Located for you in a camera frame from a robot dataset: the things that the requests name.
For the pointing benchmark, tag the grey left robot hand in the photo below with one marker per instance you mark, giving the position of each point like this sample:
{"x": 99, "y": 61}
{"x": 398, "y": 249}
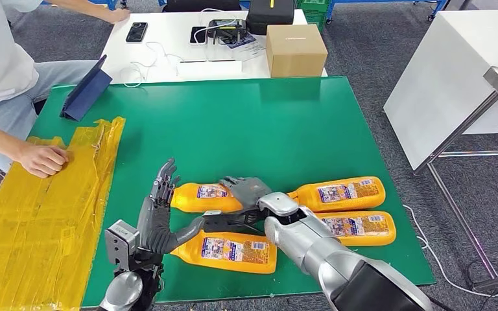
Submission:
{"x": 156, "y": 227}

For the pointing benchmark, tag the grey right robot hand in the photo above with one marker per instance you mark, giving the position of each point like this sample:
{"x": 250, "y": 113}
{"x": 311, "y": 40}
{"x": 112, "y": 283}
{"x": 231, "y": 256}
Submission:
{"x": 249, "y": 191}

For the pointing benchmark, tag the orange detergent bottle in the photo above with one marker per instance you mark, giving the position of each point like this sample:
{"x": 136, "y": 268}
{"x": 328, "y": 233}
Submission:
{"x": 339, "y": 195}
{"x": 201, "y": 201}
{"x": 232, "y": 253}
{"x": 369, "y": 229}

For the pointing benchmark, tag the person's left forearm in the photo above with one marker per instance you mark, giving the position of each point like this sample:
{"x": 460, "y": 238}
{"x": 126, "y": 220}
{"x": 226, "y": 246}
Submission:
{"x": 85, "y": 6}

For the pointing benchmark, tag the green table mat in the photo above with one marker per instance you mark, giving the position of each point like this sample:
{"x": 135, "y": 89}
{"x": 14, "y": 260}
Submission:
{"x": 232, "y": 129}

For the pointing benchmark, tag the yellow taped cardboard sheet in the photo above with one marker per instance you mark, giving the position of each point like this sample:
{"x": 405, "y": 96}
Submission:
{"x": 38, "y": 232}

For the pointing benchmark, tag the flat white box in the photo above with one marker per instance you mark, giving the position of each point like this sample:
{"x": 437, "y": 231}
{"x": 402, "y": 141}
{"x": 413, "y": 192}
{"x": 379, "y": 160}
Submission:
{"x": 209, "y": 69}

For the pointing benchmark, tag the person's right hand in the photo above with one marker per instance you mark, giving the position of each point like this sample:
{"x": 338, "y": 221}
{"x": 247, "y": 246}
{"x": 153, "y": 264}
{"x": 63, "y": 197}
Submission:
{"x": 42, "y": 161}

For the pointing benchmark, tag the person's hand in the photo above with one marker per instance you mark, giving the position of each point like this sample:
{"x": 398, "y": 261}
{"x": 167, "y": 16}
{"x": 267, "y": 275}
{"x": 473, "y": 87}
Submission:
{"x": 119, "y": 15}
{"x": 42, "y": 161}

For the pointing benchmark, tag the brown cardboard box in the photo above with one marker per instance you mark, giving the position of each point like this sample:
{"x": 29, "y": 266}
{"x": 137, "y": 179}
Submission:
{"x": 296, "y": 50}

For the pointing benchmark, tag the printed blue leaflet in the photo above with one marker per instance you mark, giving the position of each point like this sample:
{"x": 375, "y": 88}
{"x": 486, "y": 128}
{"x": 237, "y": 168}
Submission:
{"x": 240, "y": 41}

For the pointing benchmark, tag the tablet in blue case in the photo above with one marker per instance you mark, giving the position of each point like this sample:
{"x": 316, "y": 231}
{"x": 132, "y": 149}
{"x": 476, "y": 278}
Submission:
{"x": 86, "y": 93}

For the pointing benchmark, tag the black handheld device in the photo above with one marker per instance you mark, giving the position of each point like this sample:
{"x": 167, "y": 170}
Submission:
{"x": 227, "y": 28}

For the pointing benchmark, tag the black hard case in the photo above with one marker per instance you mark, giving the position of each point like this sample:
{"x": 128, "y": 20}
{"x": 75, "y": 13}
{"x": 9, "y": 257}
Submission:
{"x": 270, "y": 16}

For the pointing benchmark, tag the white desk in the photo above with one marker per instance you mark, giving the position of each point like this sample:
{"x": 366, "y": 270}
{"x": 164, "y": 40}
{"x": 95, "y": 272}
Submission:
{"x": 171, "y": 30}

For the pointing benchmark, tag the green plastic crate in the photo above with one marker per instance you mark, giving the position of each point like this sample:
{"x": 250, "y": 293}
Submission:
{"x": 313, "y": 13}

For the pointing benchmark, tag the person's left hand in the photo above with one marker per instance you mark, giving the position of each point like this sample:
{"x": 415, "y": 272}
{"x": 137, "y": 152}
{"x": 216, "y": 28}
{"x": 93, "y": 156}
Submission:
{"x": 119, "y": 15}

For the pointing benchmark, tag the white side table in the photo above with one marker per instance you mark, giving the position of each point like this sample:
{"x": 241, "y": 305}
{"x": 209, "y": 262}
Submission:
{"x": 438, "y": 86}

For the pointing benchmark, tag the black phone with round camera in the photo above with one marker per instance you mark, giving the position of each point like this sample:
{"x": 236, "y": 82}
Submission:
{"x": 137, "y": 32}

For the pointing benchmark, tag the blue metal cart frame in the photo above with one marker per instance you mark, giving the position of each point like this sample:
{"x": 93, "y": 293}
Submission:
{"x": 111, "y": 3}
{"x": 440, "y": 6}

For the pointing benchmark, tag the metal table frame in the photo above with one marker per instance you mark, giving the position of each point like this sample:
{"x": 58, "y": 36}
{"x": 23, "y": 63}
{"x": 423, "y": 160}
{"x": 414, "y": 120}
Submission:
{"x": 481, "y": 152}

